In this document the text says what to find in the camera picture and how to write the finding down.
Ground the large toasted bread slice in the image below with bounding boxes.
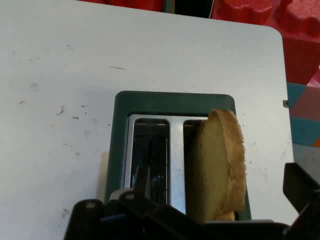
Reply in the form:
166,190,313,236
186,108,248,224

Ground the colourful patterned floor mat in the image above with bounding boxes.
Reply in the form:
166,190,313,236
286,81,320,148

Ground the black and teal box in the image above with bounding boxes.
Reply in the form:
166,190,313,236
163,0,214,20

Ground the small pale bread slice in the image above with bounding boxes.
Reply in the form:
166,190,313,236
215,210,236,222

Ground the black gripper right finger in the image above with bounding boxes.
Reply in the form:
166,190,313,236
282,162,320,240

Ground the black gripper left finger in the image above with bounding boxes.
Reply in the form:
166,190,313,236
63,166,202,240

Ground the dark green two-slot toaster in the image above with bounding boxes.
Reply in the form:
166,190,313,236
104,90,252,222

